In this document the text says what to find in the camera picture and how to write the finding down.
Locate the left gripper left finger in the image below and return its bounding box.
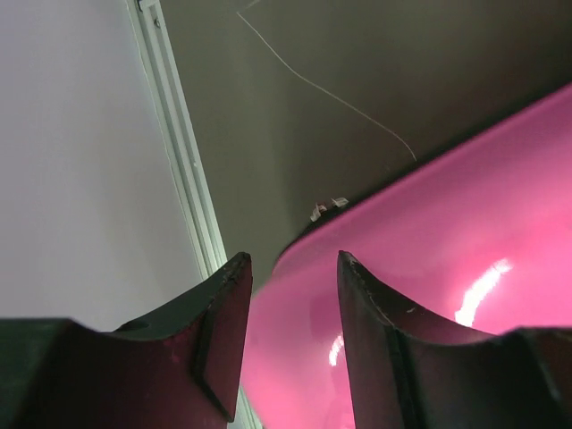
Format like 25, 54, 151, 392
1, 252, 252, 428

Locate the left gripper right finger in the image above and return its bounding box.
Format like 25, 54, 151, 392
337, 251, 571, 428

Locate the pink hard-shell suitcase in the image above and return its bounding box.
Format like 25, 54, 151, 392
242, 87, 571, 428

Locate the aluminium rail frame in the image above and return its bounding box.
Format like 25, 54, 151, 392
126, 1, 227, 279

